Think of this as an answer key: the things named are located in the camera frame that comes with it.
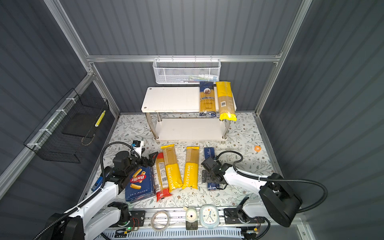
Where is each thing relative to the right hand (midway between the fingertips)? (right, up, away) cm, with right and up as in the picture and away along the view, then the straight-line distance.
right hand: (212, 178), depth 87 cm
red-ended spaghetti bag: (-27, -4, -7) cm, 28 cm away
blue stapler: (-64, 0, -5) cm, 64 cm away
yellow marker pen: (-62, +35, -7) cm, 71 cm away
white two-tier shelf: (-28, +41, +33) cm, 59 cm away
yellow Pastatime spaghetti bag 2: (-12, +2, -1) cm, 12 cm away
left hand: (-35, +17, -3) cm, 39 cm away
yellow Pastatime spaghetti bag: (-23, +3, 0) cm, 23 cm away
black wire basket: (-74, +27, -15) cm, 80 cm away
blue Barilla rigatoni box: (-40, 0, -9) cm, 40 cm away
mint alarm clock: (-3, -13, -15) cm, 20 cm away
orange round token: (+32, +16, +13) cm, 38 cm away
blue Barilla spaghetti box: (-1, +14, +7) cm, 16 cm away
